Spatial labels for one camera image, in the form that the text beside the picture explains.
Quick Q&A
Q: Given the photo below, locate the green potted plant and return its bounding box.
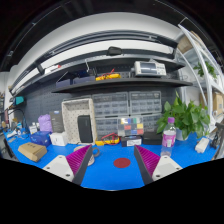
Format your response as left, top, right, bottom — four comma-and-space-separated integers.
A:
157, 95, 210, 139

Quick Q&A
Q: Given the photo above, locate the blue table mat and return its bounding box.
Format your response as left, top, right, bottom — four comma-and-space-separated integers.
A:
5, 133, 216, 190

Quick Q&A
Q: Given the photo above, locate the blue small box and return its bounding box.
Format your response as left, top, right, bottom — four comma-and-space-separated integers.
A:
30, 131, 51, 147

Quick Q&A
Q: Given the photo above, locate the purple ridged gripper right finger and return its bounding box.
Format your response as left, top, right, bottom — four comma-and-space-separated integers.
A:
134, 145, 182, 185

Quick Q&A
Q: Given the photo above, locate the grey drawer organizer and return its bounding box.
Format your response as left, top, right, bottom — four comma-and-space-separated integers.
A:
92, 92, 129, 117
129, 91, 162, 114

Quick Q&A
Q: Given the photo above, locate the brown cardboard box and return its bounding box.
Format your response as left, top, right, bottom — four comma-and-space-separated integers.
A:
18, 142, 47, 162

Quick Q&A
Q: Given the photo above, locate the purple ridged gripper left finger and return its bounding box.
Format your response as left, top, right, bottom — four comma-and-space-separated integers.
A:
44, 145, 92, 185

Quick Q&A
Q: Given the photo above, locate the yellow multimeter on table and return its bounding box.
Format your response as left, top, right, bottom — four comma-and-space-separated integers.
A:
95, 133, 120, 146

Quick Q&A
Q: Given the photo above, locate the grey drawer organizer left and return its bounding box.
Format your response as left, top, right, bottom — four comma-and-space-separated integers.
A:
92, 92, 129, 117

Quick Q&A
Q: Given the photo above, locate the yellow multimeter on shelf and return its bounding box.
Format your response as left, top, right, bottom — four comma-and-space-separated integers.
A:
95, 73, 121, 81

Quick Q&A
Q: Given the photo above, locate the white power adapter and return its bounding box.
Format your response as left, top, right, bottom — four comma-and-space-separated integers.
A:
195, 138, 209, 153

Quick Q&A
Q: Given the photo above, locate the white perforated storage basket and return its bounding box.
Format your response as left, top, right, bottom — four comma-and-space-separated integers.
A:
62, 98, 97, 144

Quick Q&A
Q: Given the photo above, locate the grey drawer organizer right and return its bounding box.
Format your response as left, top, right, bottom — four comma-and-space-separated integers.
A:
129, 91, 162, 114

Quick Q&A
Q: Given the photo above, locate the cardboard box on rack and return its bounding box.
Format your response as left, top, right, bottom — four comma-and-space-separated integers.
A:
177, 36, 193, 53

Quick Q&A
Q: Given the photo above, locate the purple bag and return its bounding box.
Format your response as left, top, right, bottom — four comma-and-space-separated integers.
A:
38, 114, 52, 132

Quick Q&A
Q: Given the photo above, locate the red round marker sticker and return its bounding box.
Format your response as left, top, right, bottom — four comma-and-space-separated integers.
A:
113, 158, 131, 168

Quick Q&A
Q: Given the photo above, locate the white metal rack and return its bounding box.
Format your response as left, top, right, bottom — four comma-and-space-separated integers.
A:
177, 25, 224, 132

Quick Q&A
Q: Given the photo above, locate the black rectangular box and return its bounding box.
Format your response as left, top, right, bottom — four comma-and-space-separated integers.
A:
77, 115, 93, 143

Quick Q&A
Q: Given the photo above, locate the clear plastic water bottle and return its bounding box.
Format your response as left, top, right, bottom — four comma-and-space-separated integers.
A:
160, 117, 176, 156

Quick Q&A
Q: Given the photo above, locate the white small box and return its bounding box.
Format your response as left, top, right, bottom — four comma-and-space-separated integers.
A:
50, 132, 68, 146

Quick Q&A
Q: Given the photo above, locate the black labelled box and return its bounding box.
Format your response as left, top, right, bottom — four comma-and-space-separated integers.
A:
121, 136, 142, 147

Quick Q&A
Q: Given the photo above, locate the white oscilloscope instrument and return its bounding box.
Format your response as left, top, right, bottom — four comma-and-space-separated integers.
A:
134, 61, 166, 77

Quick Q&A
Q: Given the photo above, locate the black wall shelf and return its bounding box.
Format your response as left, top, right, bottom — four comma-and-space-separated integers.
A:
53, 78, 192, 93

